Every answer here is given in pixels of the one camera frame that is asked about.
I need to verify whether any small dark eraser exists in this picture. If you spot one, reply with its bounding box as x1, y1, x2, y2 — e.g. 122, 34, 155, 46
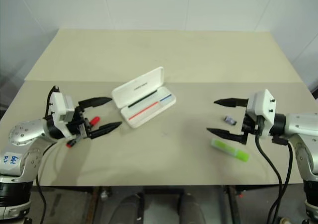
222, 115, 238, 126

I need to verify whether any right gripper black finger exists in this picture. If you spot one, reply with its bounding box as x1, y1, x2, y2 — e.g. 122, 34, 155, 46
214, 97, 249, 109
206, 127, 243, 144

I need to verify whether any green highlighter pen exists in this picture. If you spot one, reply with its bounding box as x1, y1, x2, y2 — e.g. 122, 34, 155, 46
210, 138, 250, 163

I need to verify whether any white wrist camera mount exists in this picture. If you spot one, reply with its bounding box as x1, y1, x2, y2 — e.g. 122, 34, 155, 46
48, 91, 76, 137
246, 88, 277, 137

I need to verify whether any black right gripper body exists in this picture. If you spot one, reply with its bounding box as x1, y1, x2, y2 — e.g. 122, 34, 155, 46
238, 111, 264, 146

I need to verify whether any rusty metal table leg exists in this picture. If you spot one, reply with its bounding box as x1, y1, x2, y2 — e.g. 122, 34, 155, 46
86, 186, 100, 224
224, 185, 240, 224

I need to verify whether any white handwritten label sticker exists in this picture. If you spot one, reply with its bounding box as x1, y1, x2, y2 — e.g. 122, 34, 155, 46
0, 150, 22, 166

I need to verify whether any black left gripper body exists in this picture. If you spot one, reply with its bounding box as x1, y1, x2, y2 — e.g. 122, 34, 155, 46
70, 105, 91, 142

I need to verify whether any red marker pen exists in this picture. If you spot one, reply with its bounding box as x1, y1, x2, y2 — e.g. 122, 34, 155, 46
65, 115, 102, 149

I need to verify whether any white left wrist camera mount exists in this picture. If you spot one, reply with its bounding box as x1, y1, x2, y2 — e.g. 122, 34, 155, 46
48, 91, 76, 137

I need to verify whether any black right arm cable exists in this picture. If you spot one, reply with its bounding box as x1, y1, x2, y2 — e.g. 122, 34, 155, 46
254, 130, 294, 224

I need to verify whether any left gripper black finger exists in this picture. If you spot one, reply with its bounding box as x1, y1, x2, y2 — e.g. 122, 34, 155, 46
88, 121, 123, 139
79, 97, 113, 109

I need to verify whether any white Unitree pencil case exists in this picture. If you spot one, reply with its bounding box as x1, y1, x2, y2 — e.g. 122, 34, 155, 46
111, 66, 177, 129

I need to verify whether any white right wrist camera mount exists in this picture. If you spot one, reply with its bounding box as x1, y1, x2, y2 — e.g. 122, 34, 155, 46
246, 88, 277, 137

